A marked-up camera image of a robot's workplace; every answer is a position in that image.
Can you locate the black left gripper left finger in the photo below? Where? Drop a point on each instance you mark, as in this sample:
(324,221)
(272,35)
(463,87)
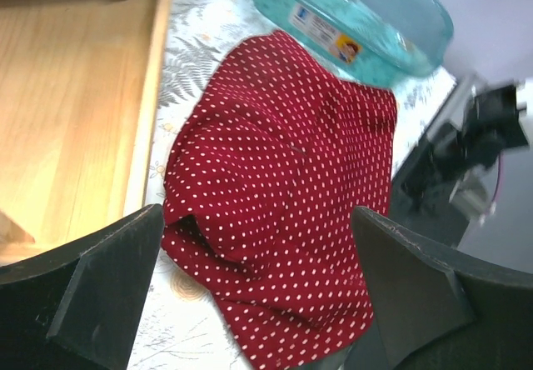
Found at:
(78,306)

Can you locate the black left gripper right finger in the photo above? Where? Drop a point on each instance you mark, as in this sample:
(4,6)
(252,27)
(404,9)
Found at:
(435,307)

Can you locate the red polka dot cloth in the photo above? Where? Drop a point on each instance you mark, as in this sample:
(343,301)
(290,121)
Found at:
(260,184)

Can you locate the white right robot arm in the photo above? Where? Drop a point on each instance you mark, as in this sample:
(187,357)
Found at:
(449,182)

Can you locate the wooden clothes rack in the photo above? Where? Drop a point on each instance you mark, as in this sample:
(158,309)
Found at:
(79,87)

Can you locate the teal plastic tray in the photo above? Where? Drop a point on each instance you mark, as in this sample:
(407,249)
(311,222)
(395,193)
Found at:
(376,42)

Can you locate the floral table mat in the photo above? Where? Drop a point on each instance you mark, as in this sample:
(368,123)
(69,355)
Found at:
(181,327)

